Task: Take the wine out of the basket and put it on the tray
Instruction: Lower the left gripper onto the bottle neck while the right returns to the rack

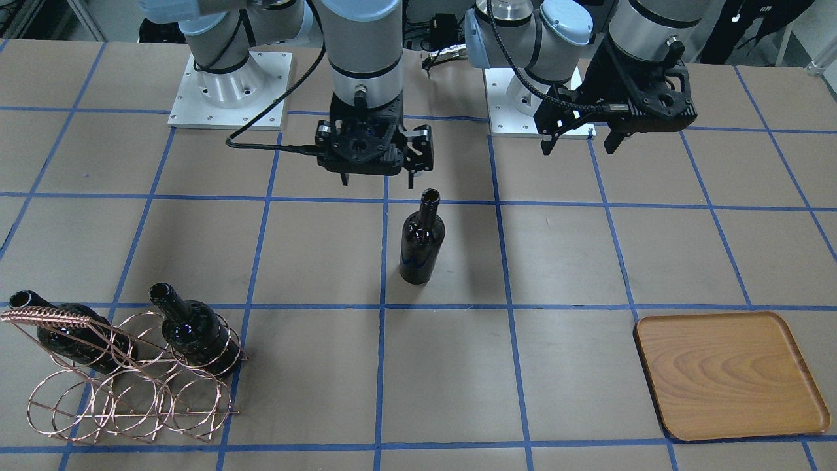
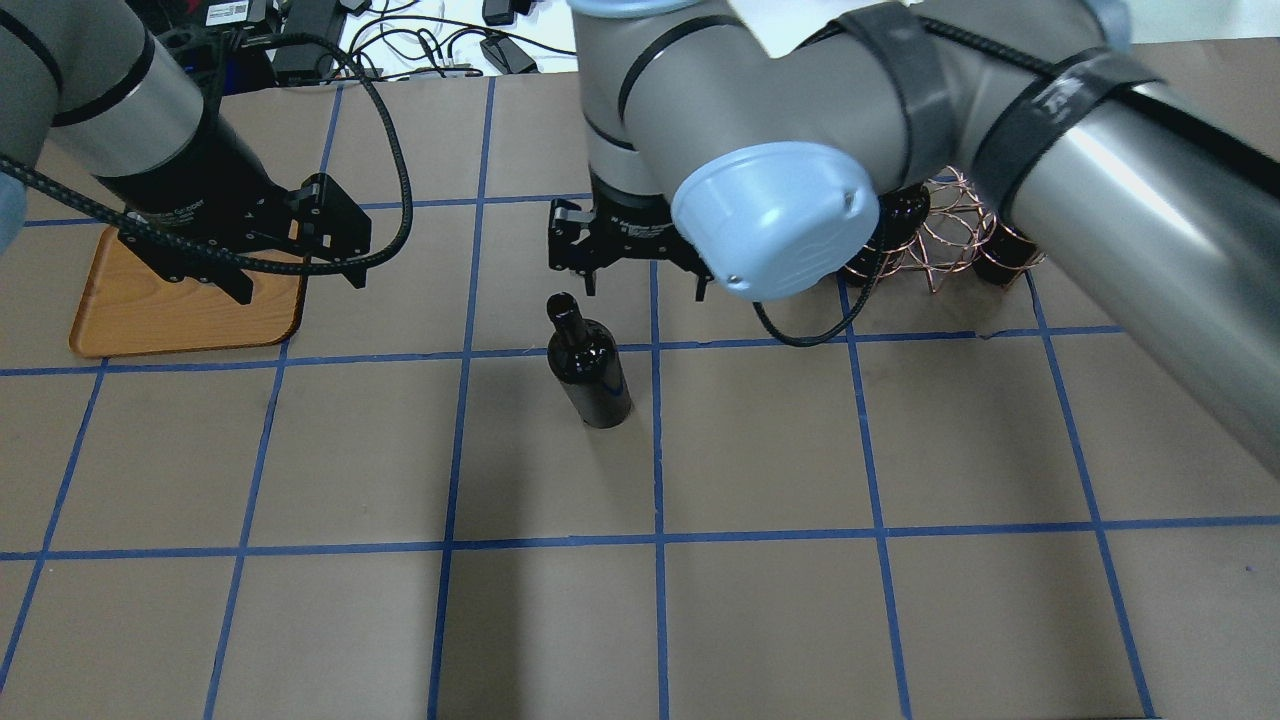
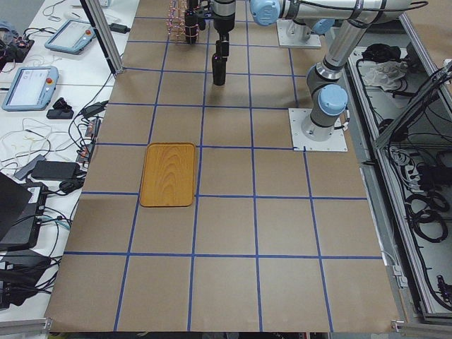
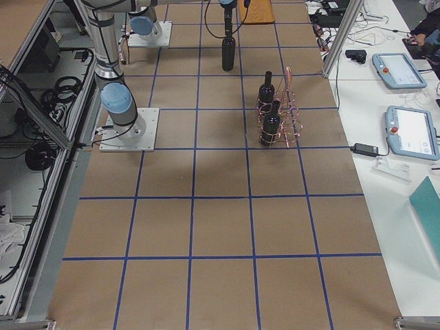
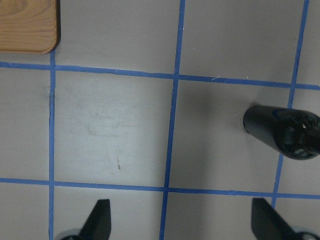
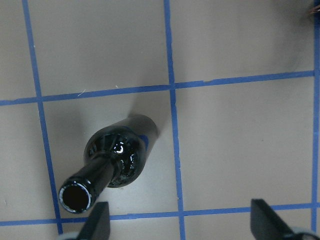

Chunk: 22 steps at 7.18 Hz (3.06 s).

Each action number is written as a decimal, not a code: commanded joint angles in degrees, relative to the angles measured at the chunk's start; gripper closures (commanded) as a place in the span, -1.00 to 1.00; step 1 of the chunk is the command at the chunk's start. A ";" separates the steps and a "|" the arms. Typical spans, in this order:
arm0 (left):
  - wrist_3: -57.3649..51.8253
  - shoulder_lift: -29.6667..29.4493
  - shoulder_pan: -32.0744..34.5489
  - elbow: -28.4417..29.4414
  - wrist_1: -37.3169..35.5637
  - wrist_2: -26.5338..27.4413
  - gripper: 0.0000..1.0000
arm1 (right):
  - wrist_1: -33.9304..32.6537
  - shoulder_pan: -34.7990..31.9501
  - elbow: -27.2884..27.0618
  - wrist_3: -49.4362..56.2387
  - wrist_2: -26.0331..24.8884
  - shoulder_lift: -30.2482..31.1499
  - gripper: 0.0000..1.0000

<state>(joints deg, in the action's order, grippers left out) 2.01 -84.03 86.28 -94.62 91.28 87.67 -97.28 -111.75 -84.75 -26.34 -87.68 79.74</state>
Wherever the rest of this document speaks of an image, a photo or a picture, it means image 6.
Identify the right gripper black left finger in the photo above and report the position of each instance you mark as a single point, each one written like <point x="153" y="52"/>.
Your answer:
<point x="97" y="226"/>

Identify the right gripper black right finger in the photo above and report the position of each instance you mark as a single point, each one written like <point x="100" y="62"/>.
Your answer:
<point x="266" y="224"/>

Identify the dark wine bottle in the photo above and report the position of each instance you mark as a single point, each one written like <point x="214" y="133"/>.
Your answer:
<point x="113" y="157"/>

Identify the copper wire bottle basket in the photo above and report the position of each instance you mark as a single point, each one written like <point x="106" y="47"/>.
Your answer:
<point x="315" y="10"/>

